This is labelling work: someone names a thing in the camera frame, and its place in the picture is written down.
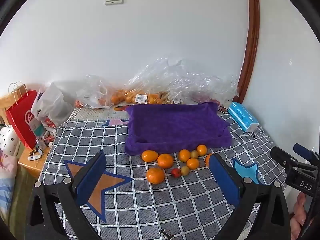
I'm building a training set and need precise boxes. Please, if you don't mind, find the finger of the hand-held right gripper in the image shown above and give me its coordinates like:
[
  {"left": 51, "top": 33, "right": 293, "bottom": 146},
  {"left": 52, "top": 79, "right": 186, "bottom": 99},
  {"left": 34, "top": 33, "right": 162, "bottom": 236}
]
[
  {"left": 271, "top": 146, "right": 305, "bottom": 170},
  {"left": 293, "top": 143, "right": 320, "bottom": 165}
]

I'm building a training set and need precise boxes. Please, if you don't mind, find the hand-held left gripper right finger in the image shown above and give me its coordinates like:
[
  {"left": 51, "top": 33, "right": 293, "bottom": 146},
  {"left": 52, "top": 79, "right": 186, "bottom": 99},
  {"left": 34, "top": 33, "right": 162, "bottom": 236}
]
[{"left": 209, "top": 152, "right": 292, "bottom": 240}]

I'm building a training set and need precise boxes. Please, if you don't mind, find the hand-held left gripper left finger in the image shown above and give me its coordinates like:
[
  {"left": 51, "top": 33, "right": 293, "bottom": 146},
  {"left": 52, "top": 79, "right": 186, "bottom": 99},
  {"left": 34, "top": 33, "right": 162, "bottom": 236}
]
[{"left": 26, "top": 151, "right": 107, "bottom": 240}]

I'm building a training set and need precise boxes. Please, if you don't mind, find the large mandarin orange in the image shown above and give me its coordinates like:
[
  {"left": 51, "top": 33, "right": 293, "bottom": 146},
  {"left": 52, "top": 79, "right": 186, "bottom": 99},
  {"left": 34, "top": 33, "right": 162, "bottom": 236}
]
[
  {"left": 146, "top": 167, "right": 165, "bottom": 185},
  {"left": 157, "top": 153, "right": 174, "bottom": 169}
]

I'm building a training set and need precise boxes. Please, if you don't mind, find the oval mandarin orange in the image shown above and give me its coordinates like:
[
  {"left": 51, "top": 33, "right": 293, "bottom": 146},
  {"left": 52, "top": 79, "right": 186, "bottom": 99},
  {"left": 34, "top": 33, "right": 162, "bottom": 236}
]
[{"left": 142, "top": 150, "right": 159, "bottom": 162}]

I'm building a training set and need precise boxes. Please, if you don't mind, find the purple towel-lined tray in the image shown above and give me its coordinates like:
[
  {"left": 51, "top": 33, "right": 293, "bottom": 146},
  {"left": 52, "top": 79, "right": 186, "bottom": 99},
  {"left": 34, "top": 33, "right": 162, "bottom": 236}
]
[{"left": 124, "top": 102, "right": 232, "bottom": 155}]

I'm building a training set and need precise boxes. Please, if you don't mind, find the person's right hand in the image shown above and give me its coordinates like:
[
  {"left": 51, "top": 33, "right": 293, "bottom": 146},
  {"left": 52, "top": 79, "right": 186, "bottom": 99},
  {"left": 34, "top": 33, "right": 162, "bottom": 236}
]
[{"left": 290, "top": 194, "right": 313, "bottom": 234}]

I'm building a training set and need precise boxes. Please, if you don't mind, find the blue tissue pack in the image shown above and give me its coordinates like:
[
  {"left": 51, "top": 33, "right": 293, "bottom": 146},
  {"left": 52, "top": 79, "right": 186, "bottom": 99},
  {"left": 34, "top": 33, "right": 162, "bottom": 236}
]
[{"left": 227, "top": 102, "right": 259, "bottom": 133}]

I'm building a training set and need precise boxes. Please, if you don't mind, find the pink printed cloth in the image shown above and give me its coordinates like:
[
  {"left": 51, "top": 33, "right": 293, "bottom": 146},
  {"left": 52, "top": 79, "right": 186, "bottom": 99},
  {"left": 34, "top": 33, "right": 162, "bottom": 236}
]
[{"left": 105, "top": 119, "right": 129, "bottom": 126}]

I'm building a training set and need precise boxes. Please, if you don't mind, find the wooden nightstand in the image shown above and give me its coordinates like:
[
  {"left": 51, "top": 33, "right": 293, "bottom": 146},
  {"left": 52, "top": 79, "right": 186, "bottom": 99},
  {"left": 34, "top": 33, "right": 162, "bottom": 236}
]
[{"left": 17, "top": 140, "right": 52, "bottom": 179}]

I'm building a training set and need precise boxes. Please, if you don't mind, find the printed cardboard sheet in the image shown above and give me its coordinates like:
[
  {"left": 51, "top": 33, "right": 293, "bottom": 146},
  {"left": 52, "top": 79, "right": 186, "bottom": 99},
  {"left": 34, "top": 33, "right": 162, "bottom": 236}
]
[{"left": 69, "top": 106, "right": 130, "bottom": 120}]

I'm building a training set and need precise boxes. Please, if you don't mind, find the grey checked star blanket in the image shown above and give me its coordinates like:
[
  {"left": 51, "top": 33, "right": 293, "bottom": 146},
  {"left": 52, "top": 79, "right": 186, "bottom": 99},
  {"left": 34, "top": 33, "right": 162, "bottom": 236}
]
[{"left": 37, "top": 114, "right": 288, "bottom": 240}]

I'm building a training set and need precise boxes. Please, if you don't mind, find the white plastic bag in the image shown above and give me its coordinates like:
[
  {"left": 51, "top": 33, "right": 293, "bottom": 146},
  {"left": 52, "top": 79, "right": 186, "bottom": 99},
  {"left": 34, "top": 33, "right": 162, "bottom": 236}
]
[{"left": 30, "top": 82, "right": 74, "bottom": 133}]

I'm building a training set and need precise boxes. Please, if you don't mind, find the pink and blue bedding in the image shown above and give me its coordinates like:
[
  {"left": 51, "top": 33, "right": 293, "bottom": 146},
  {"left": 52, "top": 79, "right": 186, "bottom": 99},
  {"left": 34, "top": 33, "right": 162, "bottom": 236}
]
[{"left": 0, "top": 150, "right": 18, "bottom": 220}]

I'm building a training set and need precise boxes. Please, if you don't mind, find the red paper bag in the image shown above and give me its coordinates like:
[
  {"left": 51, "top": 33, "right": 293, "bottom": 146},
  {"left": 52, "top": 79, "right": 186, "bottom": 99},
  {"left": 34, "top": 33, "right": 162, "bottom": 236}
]
[{"left": 5, "top": 81, "right": 38, "bottom": 150}]

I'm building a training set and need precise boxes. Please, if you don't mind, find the white spotted cloth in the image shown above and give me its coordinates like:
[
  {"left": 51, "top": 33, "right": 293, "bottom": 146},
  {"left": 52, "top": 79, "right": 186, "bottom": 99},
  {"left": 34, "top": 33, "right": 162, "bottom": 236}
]
[{"left": 0, "top": 124, "right": 22, "bottom": 155}]

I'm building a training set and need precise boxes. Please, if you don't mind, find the wooden headboard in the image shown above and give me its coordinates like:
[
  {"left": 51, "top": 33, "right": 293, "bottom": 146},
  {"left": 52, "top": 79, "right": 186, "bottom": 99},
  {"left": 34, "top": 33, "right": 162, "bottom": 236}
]
[{"left": 0, "top": 94, "right": 13, "bottom": 125}]

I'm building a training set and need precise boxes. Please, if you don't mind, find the clear labelled bag of oranges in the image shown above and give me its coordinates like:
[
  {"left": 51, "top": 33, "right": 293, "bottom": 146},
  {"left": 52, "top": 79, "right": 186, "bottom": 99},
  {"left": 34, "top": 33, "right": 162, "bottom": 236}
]
[{"left": 110, "top": 56, "right": 183, "bottom": 105}]

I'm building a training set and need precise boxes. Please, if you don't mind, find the brown wooden door frame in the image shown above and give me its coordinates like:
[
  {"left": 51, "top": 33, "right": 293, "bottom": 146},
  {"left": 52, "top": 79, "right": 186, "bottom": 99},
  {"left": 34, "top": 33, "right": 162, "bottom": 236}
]
[{"left": 236, "top": 0, "right": 260, "bottom": 103}]

